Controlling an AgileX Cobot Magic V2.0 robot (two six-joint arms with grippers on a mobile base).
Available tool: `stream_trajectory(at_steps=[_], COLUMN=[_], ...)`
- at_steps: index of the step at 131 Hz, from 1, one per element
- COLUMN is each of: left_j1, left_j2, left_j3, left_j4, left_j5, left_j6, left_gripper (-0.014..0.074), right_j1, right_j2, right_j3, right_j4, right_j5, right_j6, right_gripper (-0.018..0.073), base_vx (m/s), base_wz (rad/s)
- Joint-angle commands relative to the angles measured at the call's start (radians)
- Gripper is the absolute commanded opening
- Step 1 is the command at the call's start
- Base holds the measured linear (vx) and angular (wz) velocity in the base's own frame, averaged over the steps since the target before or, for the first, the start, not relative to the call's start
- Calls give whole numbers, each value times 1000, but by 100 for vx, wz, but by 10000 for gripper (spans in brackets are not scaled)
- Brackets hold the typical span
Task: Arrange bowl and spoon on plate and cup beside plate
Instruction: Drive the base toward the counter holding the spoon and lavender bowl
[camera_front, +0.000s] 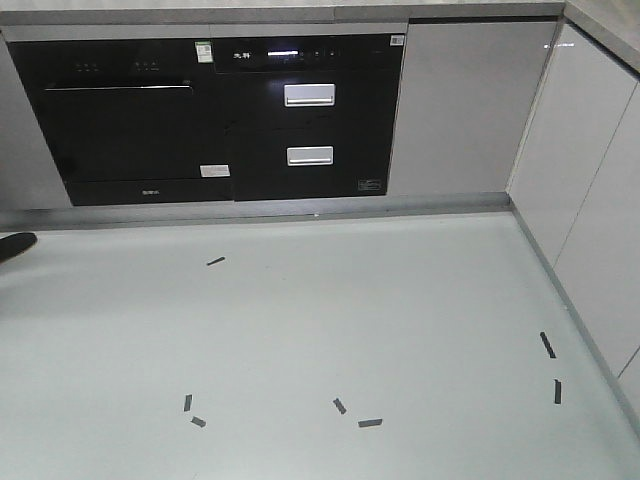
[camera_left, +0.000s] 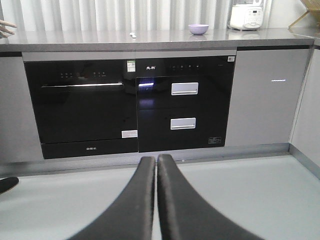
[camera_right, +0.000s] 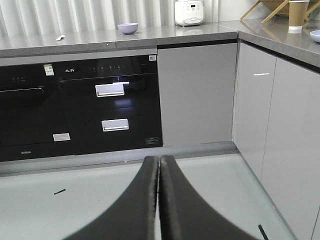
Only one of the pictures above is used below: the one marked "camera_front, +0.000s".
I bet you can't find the black built-in oven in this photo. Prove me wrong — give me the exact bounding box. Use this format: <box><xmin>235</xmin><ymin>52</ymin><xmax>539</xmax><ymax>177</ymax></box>
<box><xmin>9</xmin><ymin>38</ymin><xmax>233</xmax><ymax>206</ymax></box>

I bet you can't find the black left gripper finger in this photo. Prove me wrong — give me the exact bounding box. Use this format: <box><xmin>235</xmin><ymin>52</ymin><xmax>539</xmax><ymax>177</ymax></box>
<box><xmin>0</xmin><ymin>232</ymin><xmax>38</xmax><ymax>263</ymax></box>

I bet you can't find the grey cabinet door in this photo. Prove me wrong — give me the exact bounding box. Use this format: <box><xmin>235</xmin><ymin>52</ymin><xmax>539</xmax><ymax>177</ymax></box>
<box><xmin>388</xmin><ymin>21</ymin><xmax>556</xmax><ymax>196</ymax></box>

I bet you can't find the upper silver drawer handle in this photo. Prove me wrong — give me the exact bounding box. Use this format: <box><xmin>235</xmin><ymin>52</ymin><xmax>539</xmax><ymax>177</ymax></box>
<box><xmin>283</xmin><ymin>83</ymin><xmax>336</xmax><ymax>108</ymax></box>

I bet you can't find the silver drawer handle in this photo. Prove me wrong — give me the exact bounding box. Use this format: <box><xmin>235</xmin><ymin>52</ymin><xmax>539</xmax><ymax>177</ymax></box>
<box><xmin>286</xmin><ymin>146</ymin><xmax>334</xmax><ymax>167</ymax></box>
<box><xmin>283</xmin><ymin>83</ymin><xmax>336</xmax><ymax>108</ymax></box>

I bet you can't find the lower silver drawer handle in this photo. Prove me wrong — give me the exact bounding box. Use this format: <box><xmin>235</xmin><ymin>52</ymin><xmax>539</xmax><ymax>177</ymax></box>
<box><xmin>286</xmin><ymin>146</ymin><xmax>334</xmax><ymax>167</ymax></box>

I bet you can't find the black drawer appliance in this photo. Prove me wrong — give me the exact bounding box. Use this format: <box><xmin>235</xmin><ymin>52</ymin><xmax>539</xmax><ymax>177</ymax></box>
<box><xmin>213</xmin><ymin>33</ymin><xmax>404</xmax><ymax>201</ymax></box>

